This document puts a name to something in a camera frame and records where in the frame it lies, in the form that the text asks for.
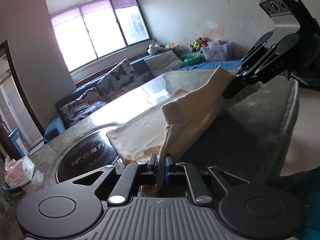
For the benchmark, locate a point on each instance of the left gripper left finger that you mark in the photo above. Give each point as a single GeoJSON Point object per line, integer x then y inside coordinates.
{"type": "Point", "coordinates": [119, 186]}

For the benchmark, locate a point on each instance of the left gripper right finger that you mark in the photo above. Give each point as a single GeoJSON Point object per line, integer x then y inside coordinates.
{"type": "Point", "coordinates": [197, 184]}

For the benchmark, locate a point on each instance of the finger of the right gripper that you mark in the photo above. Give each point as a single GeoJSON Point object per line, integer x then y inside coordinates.
{"type": "Point", "coordinates": [255, 54]}
{"type": "Point", "coordinates": [249, 77]}

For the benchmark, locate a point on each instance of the cream beige garment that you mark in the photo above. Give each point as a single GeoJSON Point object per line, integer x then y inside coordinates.
{"type": "Point", "coordinates": [174, 126]}

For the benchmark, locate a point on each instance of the clear plastic storage box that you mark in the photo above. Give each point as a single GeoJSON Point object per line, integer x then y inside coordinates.
{"type": "Point", "coordinates": [217, 51]}

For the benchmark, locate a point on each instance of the round black induction cooktop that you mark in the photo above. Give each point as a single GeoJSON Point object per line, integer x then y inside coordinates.
{"type": "Point", "coordinates": [92, 152]}

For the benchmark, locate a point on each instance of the plush toy pile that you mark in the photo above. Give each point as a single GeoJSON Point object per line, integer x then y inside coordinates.
{"type": "Point", "coordinates": [195, 46]}

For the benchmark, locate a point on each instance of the green bowl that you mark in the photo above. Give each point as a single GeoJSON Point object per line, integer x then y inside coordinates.
{"type": "Point", "coordinates": [192, 60]}

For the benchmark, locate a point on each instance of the grey quilted star tablecloth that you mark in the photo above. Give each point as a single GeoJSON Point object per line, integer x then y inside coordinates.
{"type": "Point", "coordinates": [250, 139]}

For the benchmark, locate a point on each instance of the grey plain cushion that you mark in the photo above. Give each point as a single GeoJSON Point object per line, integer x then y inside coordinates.
{"type": "Point", "coordinates": [164, 62]}

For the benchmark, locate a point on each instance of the left butterfly cushion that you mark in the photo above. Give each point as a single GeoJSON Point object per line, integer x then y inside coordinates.
{"type": "Point", "coordinates": [80, 108]}

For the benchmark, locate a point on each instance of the butterfly cushion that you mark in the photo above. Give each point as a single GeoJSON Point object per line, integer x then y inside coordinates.
{"type": "Point", "coordinates": [80, 108]}
{"type": "Point", "coordinates": [120, 80]}

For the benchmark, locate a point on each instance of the panda plush toy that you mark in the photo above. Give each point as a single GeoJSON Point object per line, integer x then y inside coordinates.
{"type": "Point", "coordinates": [154, 49]}

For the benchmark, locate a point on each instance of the pink tissue pack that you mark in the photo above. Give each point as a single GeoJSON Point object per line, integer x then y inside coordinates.
{"type": "Point", "coordinates": [18, 172]}

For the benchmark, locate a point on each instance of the blue white cardboard box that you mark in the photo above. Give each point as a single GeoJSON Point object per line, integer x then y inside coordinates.
{"type": "Point", "coordinates": [18, 142]}

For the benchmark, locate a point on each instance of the right butterfly cushion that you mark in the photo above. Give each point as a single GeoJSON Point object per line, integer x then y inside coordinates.
{"type": "Point", "coordinates": [120, 80]}

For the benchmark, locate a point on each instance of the black teal smartwatch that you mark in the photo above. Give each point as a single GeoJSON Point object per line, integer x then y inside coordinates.
{"type": "Point", "coordinates": [11, 191]}

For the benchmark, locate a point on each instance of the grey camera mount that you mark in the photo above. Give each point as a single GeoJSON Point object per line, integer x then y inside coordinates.
{"type": "Point", "coordinates": [288, 15]}

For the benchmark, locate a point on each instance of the window with green frame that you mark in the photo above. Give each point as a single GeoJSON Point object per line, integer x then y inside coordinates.
{"type": "Point", "coordinates": [93, 30]}

